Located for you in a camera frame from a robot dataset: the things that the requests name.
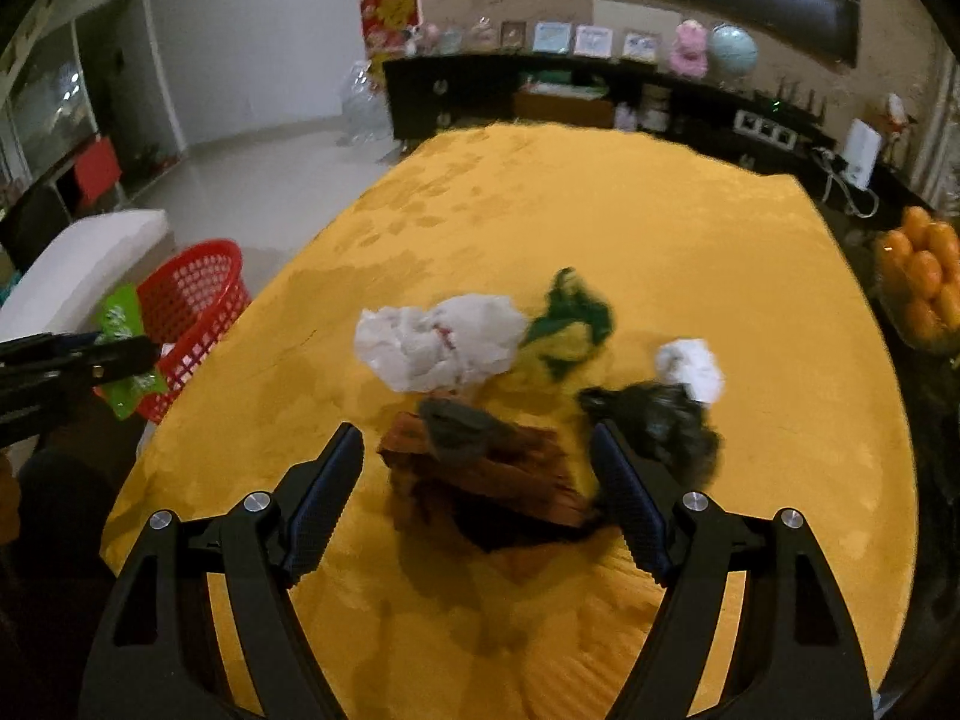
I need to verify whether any green snack packet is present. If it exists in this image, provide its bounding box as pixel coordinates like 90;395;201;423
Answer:
96;284;167;419

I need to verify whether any white plastic bag trash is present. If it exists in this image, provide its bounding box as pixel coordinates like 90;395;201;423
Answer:
353;293;530;394

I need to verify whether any red plastic basket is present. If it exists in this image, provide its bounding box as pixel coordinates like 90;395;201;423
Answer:
137;239;251;424

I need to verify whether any red chair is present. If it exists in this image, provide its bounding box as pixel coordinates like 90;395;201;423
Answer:
73;137;122;210

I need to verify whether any yellow foam fruit net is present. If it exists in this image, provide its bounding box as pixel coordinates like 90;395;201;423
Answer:
519;546;664;718

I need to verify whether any black crumpled wrapper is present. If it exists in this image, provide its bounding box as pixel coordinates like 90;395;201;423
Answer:
576;382;722;489

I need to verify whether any crumpled white tissue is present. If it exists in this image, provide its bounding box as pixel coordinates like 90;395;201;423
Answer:
654;338;724;406

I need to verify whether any brown snack wrapper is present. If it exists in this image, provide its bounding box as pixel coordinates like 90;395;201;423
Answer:
377;397;604;554

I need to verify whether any green yellow wrapper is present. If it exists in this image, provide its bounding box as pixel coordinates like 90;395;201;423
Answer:
521;266;615;382

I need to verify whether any bowl of oranges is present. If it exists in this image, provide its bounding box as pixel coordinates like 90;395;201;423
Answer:
874;206;960;356

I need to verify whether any yellow tablecloth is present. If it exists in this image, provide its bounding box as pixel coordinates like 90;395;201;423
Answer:
103;125;918;718

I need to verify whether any clear glass vase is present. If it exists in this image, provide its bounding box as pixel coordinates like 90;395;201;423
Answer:
340;62;394;145

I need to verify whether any black tv cabinet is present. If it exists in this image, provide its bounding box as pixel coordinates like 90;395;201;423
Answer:
382;54;895;200

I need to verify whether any white router box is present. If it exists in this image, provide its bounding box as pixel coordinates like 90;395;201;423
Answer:
841;119;884;192

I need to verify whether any pink plush toy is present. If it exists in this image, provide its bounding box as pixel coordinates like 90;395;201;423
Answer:
669;20;708;80

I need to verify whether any light blue globe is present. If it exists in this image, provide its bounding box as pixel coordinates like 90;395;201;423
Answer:
708;25;760;76

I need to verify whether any blue picture frame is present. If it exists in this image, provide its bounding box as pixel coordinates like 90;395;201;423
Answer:
532;21;573;55

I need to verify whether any landscape picture frame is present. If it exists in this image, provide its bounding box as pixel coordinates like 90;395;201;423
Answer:
622;31;661;65

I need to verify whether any white picture frame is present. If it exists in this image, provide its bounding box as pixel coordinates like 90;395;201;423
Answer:
573;25;613;60

